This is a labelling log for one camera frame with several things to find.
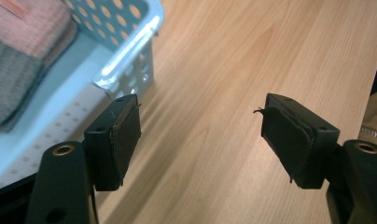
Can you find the grey pink glove with label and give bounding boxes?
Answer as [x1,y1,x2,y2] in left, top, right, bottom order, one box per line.
[0,0,73,128]

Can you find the beige cloth with zipper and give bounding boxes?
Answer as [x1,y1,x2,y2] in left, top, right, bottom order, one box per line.
[357,88,377,145]

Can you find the white perforated plastic basket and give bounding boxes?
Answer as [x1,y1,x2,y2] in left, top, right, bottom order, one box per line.
[0,0,165,192]

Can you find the grey pink fingerless glove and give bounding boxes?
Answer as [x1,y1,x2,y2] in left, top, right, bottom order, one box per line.
[0,20,79,133]

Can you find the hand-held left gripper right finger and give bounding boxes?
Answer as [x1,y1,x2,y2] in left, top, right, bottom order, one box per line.
[253,92,341,190]

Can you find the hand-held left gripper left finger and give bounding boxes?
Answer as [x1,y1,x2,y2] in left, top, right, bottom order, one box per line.
[83,93,143,192]

